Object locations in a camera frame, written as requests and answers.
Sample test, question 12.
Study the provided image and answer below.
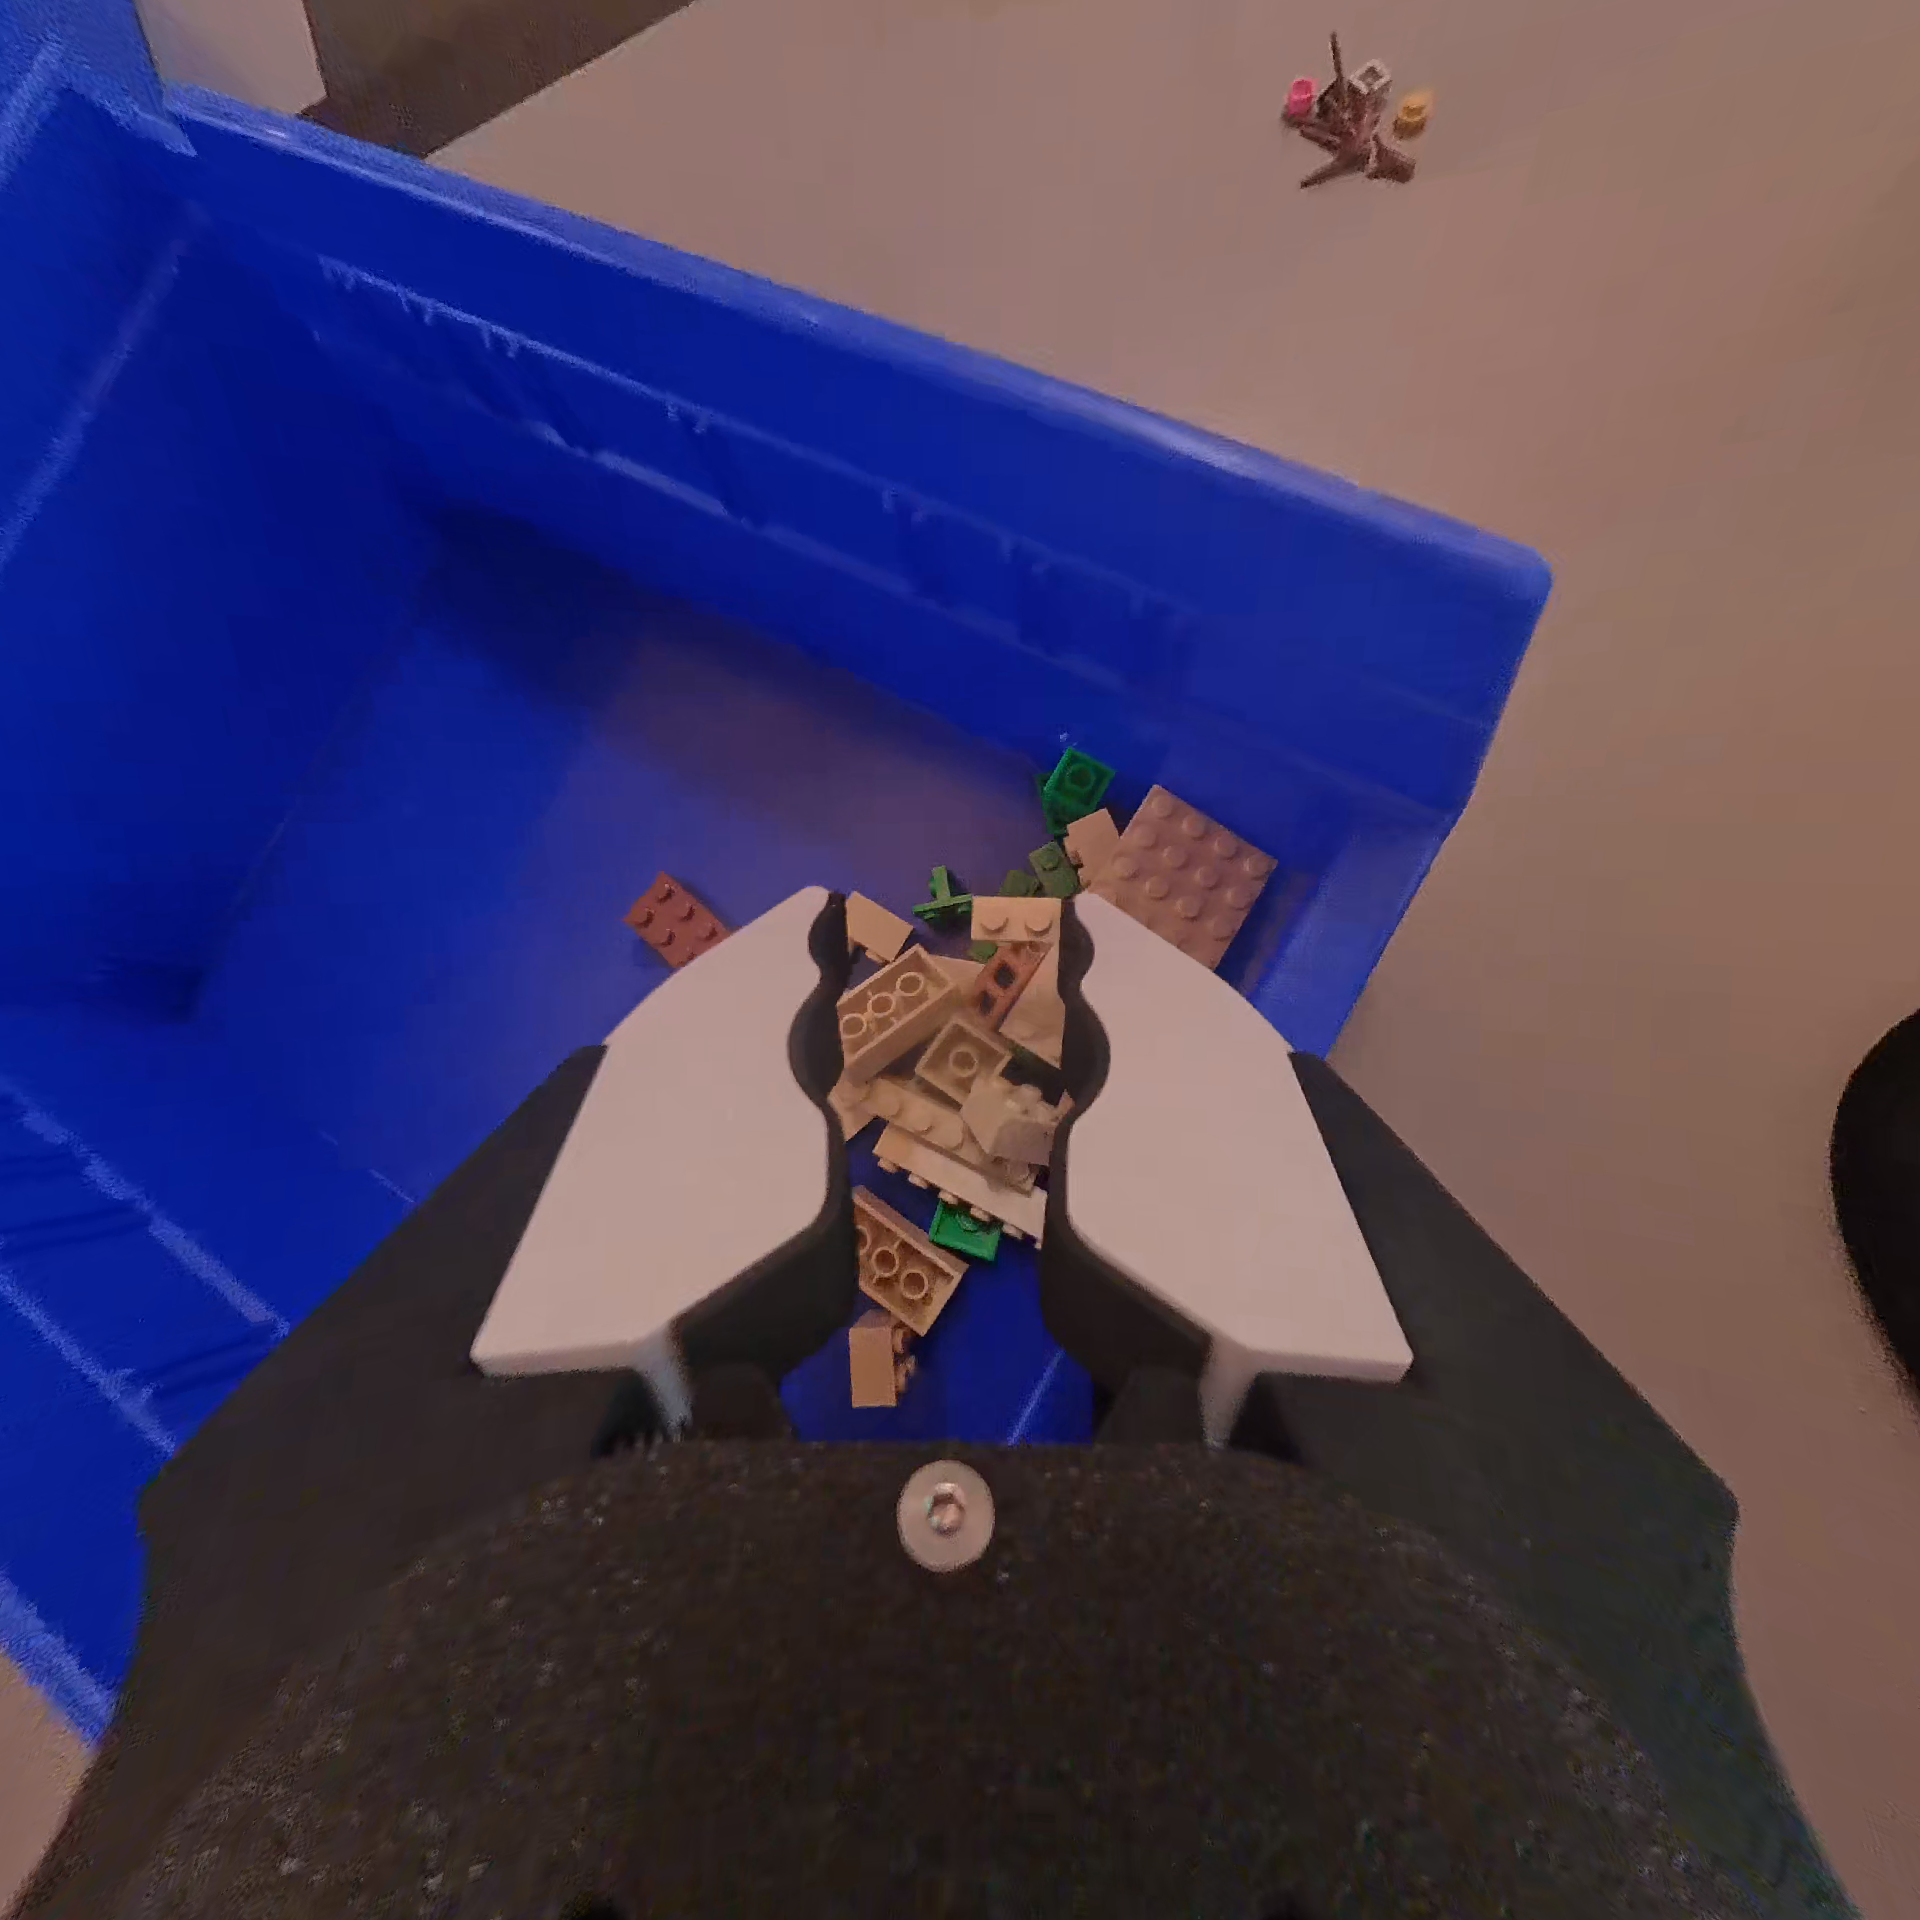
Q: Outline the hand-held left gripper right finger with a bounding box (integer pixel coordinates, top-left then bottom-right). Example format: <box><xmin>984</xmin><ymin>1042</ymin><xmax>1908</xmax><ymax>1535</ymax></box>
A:
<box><xmin>1036</xmin><ymin>887</ymin><xmax>1419</xmax><ymax>1448</ymax></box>

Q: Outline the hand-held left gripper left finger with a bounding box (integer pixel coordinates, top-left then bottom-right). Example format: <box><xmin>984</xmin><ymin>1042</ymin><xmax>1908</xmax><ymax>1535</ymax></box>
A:
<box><xmin>471</xmin><ymin>882</ymin><xmax>857</xmax><ymax>1424</ymax></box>

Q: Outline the pile of toy bricks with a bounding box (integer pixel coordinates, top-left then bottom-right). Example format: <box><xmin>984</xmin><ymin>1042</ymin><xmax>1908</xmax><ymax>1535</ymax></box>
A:
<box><xmin>834</xmin><ymin>742</ymin><xmax>1281</xmax><ymax>1411</ymax></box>

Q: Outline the blue plastic bin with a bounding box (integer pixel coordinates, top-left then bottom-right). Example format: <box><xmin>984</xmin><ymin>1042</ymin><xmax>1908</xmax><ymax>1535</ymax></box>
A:
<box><xmin>0</xmin><ymin>0</ymin><xmax>1557</xmax><ymax>1742</ymax></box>

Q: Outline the grey desk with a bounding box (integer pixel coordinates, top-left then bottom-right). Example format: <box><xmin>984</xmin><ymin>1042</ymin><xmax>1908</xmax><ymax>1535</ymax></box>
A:
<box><xmin>134</xmin><ymin>0</ymin><xmax>1920</xmax><ymax>1920</ymax></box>

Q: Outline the brown toy brick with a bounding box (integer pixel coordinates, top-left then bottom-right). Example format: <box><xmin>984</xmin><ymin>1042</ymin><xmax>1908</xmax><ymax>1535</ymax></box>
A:
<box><xmin>624</xmin><ymin>870</ymin><xmax>734</xmax><ymax>966</ymax></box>

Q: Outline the tan studded square plate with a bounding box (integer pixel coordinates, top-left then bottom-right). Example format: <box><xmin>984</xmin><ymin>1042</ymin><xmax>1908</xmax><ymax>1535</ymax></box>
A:
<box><xmin>1112</xmin><ymin>780</ymin><xmax>1281</xmax><ymax>966</ymax></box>

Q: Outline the black wrist rest pad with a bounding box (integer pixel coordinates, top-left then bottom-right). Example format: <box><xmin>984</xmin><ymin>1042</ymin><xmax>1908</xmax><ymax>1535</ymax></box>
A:
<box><xmin>1828</xmin><ymin>1006</ymin><xmax>1920</xmax><ymax>1416</ymax></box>

